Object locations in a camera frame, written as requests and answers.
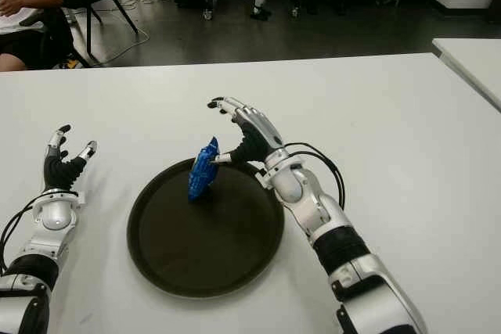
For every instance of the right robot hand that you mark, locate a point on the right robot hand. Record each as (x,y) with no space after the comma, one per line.
(256,134)

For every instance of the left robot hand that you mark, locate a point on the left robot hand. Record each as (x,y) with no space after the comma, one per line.
(58,171)

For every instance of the blue Oreo cookie pack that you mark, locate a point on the blue Oreo cookie pack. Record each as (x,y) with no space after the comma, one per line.
(201,173)

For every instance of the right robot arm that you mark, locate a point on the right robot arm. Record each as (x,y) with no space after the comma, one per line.
(325,216)

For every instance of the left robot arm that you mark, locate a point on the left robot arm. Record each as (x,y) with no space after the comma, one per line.
(55,216)

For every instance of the yellow black floor object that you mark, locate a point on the yellow black floor object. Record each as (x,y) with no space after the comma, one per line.
(70,63)

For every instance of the round dark brown tray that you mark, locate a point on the round dark brown tray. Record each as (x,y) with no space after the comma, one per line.
(205,244)

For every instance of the black office chair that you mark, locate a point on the black office chair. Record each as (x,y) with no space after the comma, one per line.
(58,36)

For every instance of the white side table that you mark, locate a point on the white side table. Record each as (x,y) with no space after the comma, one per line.
(473,60)

